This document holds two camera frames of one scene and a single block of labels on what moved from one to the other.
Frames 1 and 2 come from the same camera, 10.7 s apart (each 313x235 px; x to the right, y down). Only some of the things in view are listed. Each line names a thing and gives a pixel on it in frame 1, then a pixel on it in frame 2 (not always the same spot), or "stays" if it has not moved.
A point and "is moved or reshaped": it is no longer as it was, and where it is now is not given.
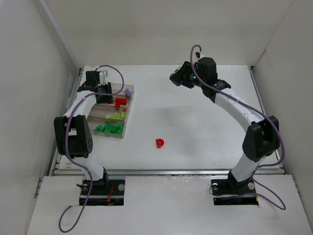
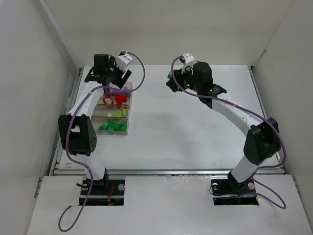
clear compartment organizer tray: (109, 119) stays
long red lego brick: (121, 101) is moved or reshaped
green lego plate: (110, 128) -> (114, 125)
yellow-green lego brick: (123, 114) is moved or reshaped
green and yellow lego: (176, 70) is moved or reshaped
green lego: (100, 128) stays
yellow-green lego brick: (116, 116) is moved or reshaped
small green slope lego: (120, 131) is moved or reshaped
